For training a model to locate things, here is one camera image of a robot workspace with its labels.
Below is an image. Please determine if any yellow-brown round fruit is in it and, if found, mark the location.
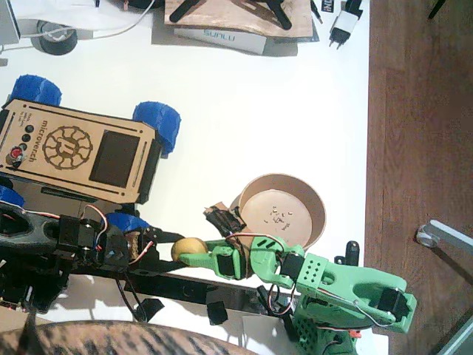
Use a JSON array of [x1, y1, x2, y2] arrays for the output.
[[171, 237, 208, 266]]

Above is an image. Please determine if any brown paper bowl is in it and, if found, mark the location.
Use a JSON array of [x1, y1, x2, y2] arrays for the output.
[[229, 173, 328, 249]]

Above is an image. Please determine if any long black mounting bar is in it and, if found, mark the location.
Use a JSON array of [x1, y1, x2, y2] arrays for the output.
[[73, 260, 293, 320]]

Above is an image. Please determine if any flat black tape piece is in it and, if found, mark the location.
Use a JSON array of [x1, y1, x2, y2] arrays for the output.
[[132, 297, 166, 322]]

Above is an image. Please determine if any crumpled black tape piece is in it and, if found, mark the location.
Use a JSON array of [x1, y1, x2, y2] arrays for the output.
[[205, 299, 228, 326]]

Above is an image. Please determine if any brown striped garment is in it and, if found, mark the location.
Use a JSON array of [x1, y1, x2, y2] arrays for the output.
[[0, 319, 259, 355]]

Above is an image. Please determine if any wooden microrover chassis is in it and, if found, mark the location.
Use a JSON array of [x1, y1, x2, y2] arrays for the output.
[[0, 98, 163, 205]]

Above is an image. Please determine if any white SUNLU box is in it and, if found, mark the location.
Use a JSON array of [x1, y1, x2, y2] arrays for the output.
[[172, 26, 268, 56]]

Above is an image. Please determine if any grey caster furniture leg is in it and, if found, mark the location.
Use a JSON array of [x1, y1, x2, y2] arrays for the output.
[[415, 218, 473, 260]]

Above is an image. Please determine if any black tape roll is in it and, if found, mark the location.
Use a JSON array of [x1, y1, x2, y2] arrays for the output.
[[30, 21, 78, 56]]

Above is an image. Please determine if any black stand leg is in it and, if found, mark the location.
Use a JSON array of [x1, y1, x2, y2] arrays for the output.
[[169, 0, 208, 24], [266, 0, 293, 30]]

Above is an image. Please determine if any plywood board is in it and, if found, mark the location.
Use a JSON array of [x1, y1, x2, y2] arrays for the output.
[[163, 0, 316, 39]]

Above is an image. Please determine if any white black power adapter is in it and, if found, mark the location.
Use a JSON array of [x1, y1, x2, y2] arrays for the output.
[[327, 10, 361, 50]]

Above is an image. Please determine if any light grey device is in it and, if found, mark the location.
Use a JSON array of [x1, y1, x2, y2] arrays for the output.
[[0, 0, 22, 46]]

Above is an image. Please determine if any black plug adapter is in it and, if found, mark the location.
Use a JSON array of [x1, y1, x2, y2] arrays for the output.
[[344, 0, 366, 16]]

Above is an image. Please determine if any black furniture leg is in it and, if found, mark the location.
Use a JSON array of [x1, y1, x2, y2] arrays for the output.
[[427, 0, 447, 20]]

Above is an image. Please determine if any red white servo cable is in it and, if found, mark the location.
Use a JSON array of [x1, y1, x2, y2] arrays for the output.
[[225, 231, 296, 256]]

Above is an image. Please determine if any black clamp handle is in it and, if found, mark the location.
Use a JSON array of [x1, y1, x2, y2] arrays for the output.
[[334, 240, 362, 268], [256, 284, 281, 319], [279, 305, 299, 343]]

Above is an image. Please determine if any grey metal frame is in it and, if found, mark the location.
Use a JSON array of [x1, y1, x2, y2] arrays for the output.
[[430, 314, 473, 355]]

